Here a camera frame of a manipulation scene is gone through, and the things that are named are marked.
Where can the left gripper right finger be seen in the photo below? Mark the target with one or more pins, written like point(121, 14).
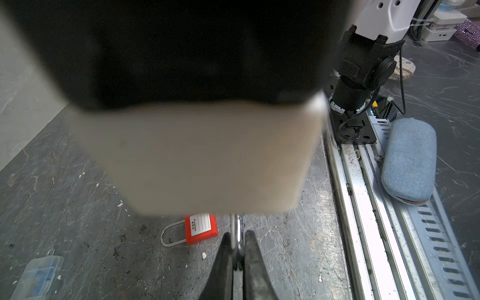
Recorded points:
point(256, 284)

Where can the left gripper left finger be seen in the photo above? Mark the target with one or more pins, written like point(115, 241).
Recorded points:
point(219, 285)

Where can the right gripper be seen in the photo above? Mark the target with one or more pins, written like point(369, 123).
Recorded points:
point(192, 106)

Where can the red padlock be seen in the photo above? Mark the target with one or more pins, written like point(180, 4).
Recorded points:
point(197, 227)

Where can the blue padlock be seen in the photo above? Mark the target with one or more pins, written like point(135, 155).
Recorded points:
point(237, 241)

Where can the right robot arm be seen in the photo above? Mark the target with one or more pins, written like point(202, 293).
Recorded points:
point(373, 35)

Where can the blue slipper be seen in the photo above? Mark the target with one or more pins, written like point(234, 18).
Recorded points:
point(409, 168)

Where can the patterned shoe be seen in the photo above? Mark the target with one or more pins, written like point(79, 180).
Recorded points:
point(406, 67)

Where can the aluminium rail front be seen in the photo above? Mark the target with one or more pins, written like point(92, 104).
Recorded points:
point(394, 251)

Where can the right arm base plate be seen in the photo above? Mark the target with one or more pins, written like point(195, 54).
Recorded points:
point(358, 131)

